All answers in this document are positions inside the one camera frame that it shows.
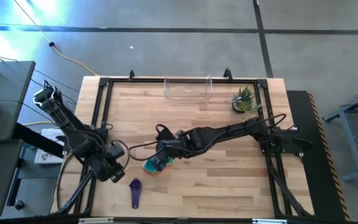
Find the green measuring cup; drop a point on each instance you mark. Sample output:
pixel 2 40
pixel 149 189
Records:
pixel 169 161

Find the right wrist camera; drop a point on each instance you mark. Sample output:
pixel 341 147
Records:
pixel 165 133

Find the grey metal table frame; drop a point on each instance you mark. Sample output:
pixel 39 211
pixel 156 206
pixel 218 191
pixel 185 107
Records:
pixel 351 143

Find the black aluminium table frame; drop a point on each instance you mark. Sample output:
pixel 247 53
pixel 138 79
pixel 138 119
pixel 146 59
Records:
pixel 135 80

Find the clear plastic basket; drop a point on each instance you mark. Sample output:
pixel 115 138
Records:
pixel 188 93

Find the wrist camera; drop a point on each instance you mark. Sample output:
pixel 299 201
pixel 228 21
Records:
pixel 115 152
pixel 165 133

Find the silver bracket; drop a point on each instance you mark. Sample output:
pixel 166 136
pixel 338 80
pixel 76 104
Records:
pixel 95 220
pixel 269 221

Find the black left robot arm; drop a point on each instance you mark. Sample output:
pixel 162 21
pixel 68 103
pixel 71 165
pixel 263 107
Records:
pixel 61 115

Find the black table clamp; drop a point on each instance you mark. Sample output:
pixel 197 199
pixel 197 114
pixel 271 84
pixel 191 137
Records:
pixel 131 74
pixel 227 74

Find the potted succulent plant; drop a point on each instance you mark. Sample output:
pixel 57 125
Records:
pixel 244 101

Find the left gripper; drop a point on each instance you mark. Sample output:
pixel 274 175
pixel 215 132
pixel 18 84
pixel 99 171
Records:
pixel 110 171

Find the purple measuring cup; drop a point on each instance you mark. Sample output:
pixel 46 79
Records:
pixel 135 186

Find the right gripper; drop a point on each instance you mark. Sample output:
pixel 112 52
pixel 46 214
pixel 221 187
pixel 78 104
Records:
pixel 169 147

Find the black caster wheel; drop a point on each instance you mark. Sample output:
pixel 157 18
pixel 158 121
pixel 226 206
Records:
pixel 19 204

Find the white printed box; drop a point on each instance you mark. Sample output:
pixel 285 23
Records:
pixel 47 152

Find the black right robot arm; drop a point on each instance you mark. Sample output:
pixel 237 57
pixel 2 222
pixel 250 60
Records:
pixel 228 130

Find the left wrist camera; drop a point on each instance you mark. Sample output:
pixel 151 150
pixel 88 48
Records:
pixel 115 152

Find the black mat with hazard stripe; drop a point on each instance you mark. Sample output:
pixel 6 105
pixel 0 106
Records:
pixel 319 171

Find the orange measuring cup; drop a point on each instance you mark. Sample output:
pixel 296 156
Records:
pixel 149 173

